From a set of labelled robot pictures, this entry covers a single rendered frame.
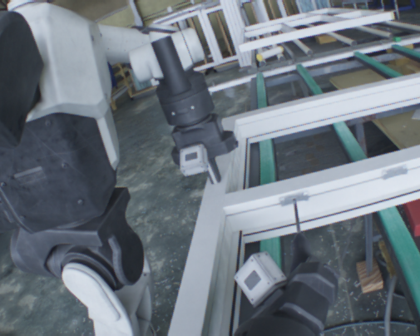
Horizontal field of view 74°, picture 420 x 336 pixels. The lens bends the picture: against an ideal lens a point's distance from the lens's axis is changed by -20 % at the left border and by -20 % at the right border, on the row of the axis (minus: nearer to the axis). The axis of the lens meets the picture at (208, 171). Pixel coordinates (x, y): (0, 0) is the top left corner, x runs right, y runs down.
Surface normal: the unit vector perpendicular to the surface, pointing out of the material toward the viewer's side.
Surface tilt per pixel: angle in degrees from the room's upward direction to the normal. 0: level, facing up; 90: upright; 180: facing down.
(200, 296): 0
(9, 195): 105
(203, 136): 90
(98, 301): 90
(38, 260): 90
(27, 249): 90
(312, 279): 76
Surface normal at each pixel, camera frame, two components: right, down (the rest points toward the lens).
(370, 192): -0.12, 0.48
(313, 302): 0.43, -0.76
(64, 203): 0.28, 0.58
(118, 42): 0.73, 0.38
